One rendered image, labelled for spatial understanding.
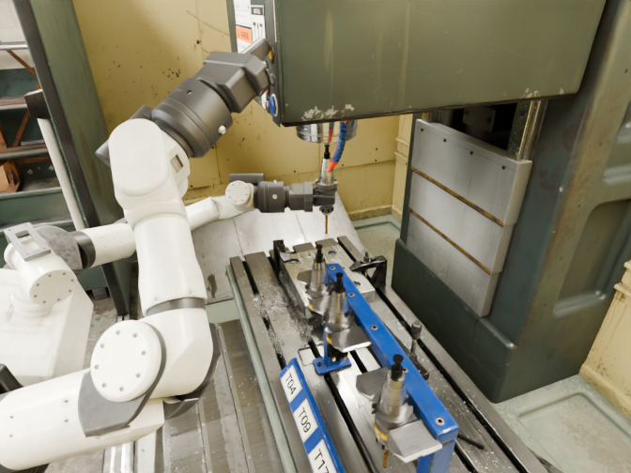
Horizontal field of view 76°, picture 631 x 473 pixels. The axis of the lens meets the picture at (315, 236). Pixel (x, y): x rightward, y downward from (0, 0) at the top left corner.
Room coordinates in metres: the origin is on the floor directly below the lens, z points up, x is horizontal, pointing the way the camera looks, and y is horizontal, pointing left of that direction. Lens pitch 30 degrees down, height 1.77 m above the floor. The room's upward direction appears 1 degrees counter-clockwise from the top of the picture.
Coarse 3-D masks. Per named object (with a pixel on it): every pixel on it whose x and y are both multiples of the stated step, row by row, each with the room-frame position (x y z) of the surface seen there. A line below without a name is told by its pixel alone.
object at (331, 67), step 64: (256, 0) 0.78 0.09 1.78; (320, 0) 0.70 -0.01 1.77; (384, 0) 0.73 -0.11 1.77; (448, 0) 0.77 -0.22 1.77; (512, 0) 0.81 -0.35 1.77; (576, 0) 0.86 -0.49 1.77; (320, 64) 0.70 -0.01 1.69; (384, 64) 0.73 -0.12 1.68; (448, 64) 0.78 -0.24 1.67; (512, 64) 0.82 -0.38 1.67; (576, 64) 0.88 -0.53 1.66
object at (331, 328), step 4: (324, 312) 0.64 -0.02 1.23; (324, 316) 0.62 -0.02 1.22; (352, 316) 0.62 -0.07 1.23; (324, 320) 0.62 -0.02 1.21; (328, 320) 0.62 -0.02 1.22; (348, 320) 0.61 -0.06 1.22; (352, 320) 0.61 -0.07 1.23; (324, 324) 0.63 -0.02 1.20; (328, 324) 0.60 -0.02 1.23; (332, 324) 0.60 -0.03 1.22; (336, 324) 0.60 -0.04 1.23; (340, 324) 0.60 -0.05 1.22; (344, 324) 0.60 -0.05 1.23; (348, 324) 0.60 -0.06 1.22; (352, 324) 0.61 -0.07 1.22; (328, 328) 0.61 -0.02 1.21; (332, 328) 0.60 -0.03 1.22; (336, 328) 0.59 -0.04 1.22; (340, 328) 0.59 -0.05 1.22; (344, 328) 0.59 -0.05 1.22; (328, 332) 0.60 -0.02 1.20; (332, 332) 0.60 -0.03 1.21
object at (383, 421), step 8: (376, 400) 0.43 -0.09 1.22; (376, 408) 0.42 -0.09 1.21; (408, 408) 0.41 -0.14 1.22; (376, 416) 0.40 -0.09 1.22; (384, 416) 0.40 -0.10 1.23; (400, 416) 0.40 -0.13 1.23; (408, 416) 0.40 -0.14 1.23; (376, 424) 0.40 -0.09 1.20; (384, 424) 0.39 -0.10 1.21; (392, 424) 0.39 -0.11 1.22; (400, 424) 0.39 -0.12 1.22
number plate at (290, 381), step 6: (288, 372) 0.73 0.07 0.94; (294, 372) 0.72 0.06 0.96; (282, 378) 0.73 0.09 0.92; (288, 378) 0.72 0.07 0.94; (294, 378) 0.71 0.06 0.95; (288, 384) 0.70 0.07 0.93; (294, 384) 0.69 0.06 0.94; (288, 390) 0.69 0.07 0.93; (294, 390) 0.68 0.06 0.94; (288, 396) 0.68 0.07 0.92; (294, 396) 0.67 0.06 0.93
